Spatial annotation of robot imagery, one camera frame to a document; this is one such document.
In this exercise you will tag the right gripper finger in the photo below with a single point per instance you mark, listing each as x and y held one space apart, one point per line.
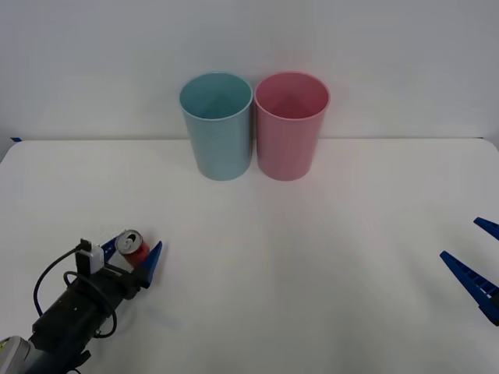
488 226
469 277

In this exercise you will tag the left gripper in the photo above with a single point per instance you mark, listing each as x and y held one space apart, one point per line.
113 286

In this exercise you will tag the red drink can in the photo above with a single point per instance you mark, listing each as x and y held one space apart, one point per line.
139 253

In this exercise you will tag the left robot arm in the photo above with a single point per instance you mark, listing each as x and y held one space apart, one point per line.
62 323

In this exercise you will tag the pale blue plastic bin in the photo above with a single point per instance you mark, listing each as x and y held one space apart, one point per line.
222 148

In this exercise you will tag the pink plastic bin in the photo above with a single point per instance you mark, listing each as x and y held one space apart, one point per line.
286 150

